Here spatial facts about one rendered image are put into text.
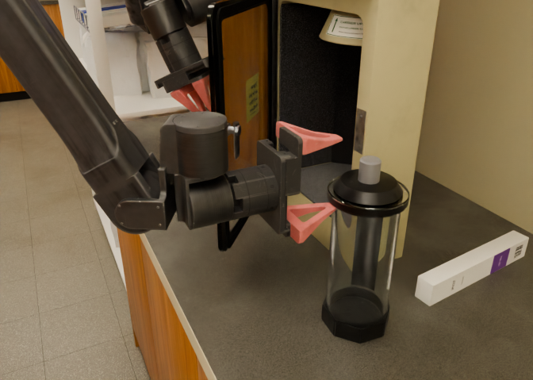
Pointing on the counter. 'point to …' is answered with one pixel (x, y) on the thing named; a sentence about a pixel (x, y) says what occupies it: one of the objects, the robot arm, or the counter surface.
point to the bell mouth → (343, 28)
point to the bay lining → (317, 82)
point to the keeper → (359, 130)
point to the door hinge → (274, 63)
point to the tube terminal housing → (381, 71)
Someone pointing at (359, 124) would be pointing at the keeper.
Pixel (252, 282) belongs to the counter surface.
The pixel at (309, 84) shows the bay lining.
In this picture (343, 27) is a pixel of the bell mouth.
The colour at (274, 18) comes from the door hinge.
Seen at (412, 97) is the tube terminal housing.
